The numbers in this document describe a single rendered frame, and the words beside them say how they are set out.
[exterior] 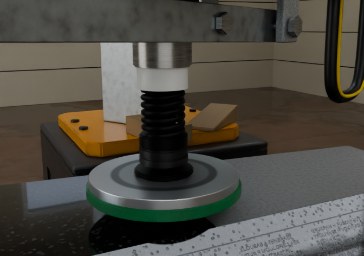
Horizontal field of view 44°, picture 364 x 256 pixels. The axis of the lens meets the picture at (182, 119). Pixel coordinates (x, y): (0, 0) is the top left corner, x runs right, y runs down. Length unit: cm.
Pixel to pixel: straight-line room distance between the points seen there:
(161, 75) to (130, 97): 83
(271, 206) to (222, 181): 11
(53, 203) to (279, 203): 34
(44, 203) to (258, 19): 42
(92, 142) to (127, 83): 26
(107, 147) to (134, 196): 68
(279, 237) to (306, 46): 710
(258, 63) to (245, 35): 753
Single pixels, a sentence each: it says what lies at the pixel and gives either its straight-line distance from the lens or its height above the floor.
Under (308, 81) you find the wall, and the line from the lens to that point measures 767.
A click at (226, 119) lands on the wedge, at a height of 80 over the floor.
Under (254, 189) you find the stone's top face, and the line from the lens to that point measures 75.
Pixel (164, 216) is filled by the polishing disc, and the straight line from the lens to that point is 55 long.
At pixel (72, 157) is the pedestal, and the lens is 126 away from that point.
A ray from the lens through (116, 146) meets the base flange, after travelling 124.
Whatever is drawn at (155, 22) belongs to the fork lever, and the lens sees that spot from 52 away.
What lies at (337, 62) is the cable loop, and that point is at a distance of 109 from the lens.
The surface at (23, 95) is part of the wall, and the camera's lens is 676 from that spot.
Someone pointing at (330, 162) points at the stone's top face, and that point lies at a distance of 92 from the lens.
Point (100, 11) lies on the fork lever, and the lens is 46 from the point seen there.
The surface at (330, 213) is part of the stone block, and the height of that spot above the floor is 81.
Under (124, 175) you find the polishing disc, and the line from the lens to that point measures 64.
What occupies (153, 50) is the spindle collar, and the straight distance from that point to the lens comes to 58.
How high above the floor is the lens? 108
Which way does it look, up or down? 12 degrees down
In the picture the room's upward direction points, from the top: straight up
